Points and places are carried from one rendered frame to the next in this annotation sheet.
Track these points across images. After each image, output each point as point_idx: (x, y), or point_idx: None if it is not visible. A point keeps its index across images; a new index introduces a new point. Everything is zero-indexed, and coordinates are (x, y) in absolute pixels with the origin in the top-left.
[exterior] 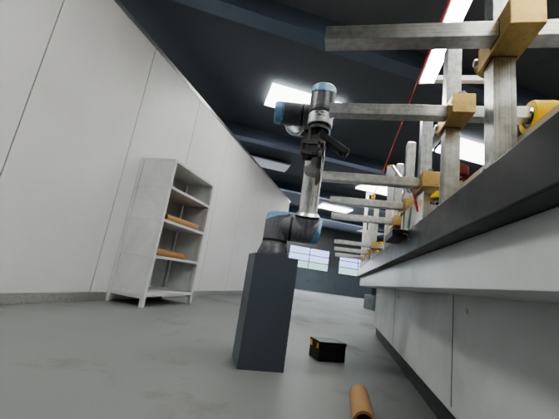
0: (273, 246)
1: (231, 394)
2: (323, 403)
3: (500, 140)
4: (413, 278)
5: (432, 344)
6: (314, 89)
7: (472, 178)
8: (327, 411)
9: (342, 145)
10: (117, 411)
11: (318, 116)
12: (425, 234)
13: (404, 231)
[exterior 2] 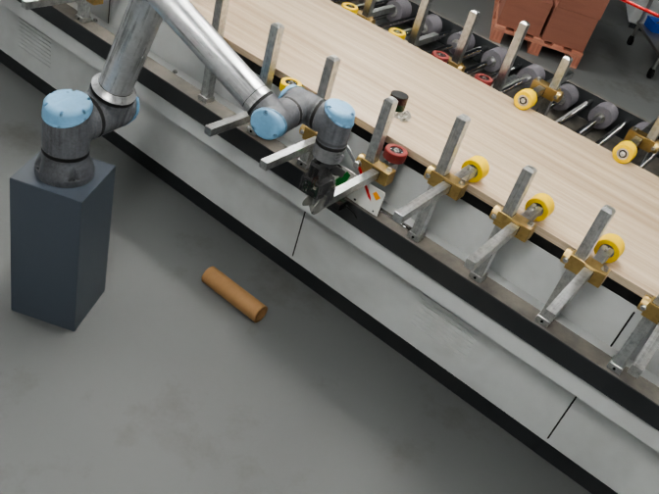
0: (84, 169)
1: (149, 370)
2: (196, 308)
3: (486, 268)
4: (330, 222)
5: (259, 195)
6: (340, 125)
7: (397, 144)
8: (211, 315)
9: (342, 171)
10: (157, 472)
11: (339, 160)
12: (395, 246)
13: (346, 203)
